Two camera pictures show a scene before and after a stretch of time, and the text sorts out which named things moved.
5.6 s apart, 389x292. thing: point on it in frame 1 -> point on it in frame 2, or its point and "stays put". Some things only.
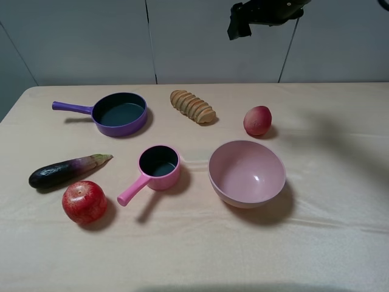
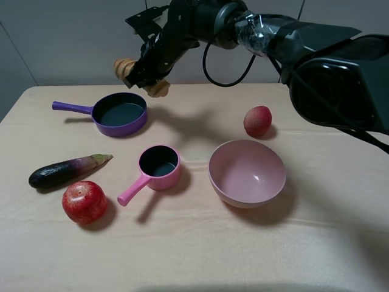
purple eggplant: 57,173 stays put
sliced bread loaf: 192,106 -> 157,89
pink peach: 258,120 stays put
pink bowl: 246,174 stays put
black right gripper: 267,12 -> 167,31
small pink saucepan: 160,165 stays put
